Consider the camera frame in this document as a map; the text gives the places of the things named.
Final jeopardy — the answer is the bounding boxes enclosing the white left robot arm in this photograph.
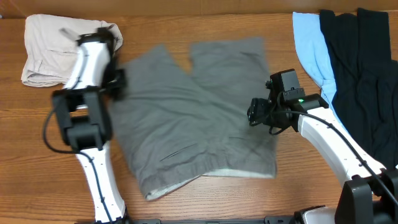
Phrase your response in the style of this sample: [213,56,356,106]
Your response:
[48,27,130,223]

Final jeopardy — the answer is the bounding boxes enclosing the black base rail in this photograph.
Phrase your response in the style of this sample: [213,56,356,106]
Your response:
[113,215,296,224]

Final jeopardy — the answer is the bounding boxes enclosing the beige folded shorts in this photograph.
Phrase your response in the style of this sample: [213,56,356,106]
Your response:
[21,14,123,87]

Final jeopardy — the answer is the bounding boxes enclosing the grey shorts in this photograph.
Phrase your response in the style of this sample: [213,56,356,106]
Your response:
[109,37,277,200]

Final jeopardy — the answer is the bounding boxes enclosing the light blue garment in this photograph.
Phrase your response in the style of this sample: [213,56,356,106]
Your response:
[292,12,344,126]

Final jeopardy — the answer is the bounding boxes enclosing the black garment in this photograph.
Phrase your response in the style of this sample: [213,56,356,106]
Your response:
[320,8,397,169]

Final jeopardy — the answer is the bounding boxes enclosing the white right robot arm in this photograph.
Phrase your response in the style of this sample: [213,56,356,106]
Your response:
[247,69,397,224]

